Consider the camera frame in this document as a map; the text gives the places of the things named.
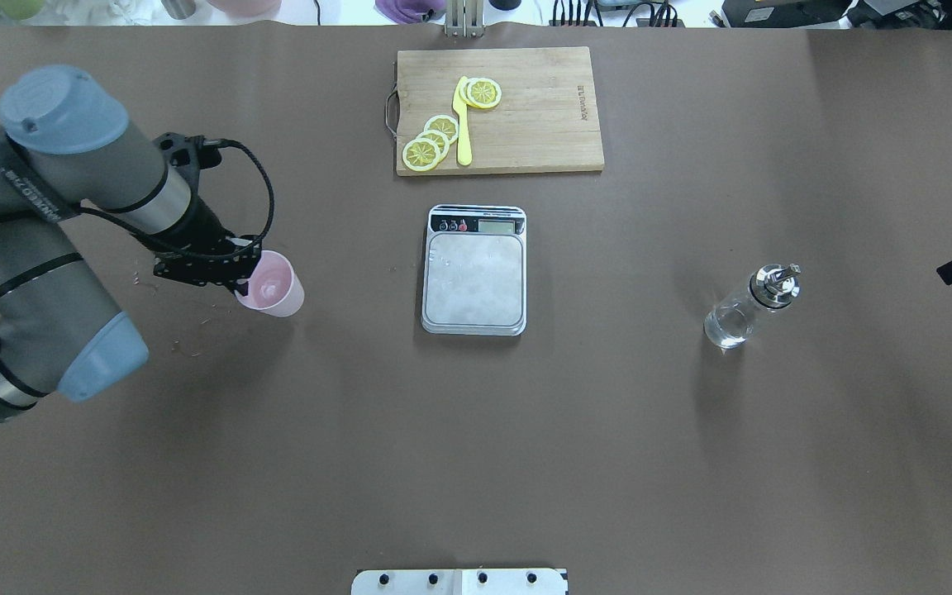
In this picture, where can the aluminium frame post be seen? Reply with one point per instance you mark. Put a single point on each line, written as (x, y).
(464, 18)

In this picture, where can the yellow plastic knife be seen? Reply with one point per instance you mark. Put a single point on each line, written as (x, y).
(464, 154)

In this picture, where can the glass sauce bottle metal spout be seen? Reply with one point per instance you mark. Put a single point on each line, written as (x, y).
(766, 292)

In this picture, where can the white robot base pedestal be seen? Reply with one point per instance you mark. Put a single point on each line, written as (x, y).
(461, 581)

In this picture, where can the purple cloth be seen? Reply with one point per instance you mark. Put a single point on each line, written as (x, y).
(411, 11)

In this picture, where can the silver digital kitchen scale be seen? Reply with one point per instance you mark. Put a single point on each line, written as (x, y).
(474, 279)

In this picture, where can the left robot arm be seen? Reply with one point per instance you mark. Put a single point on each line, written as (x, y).
(68, 148)

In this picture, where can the lemon slice middle of row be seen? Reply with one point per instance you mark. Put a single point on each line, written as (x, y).
(441, 141)

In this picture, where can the wooden cutting board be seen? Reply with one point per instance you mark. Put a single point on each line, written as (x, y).
(545, 122)

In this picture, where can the pink plastic cup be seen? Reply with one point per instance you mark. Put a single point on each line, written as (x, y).
(273, 288)

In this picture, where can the lemon slice near knife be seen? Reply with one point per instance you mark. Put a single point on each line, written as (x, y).
(445, 124)

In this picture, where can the lemon slice single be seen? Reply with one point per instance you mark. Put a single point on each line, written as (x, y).
(481, 93)

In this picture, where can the pink bowl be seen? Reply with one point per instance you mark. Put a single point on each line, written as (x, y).
(245, 8)

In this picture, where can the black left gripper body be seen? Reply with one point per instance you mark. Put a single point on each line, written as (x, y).
(205, 230)

